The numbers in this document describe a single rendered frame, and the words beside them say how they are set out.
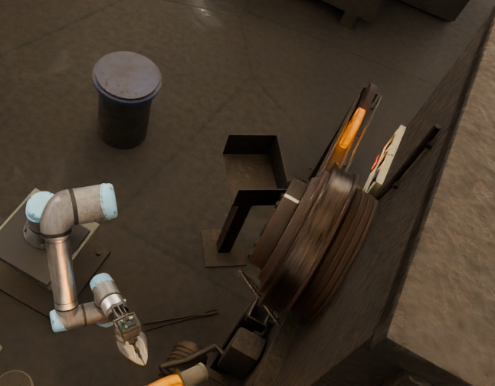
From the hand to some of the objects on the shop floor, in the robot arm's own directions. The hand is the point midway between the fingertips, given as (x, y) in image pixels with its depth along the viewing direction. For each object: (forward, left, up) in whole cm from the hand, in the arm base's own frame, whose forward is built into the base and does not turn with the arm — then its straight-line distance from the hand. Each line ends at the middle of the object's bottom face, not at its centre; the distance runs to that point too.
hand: (142, 362), depth 183 cm
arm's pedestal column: (-64, +36, -73) cm, 103 cm away
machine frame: (+68, +45, -70) cm, 108 cm away
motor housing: (+13, +10, -72) cm, 73 cm away
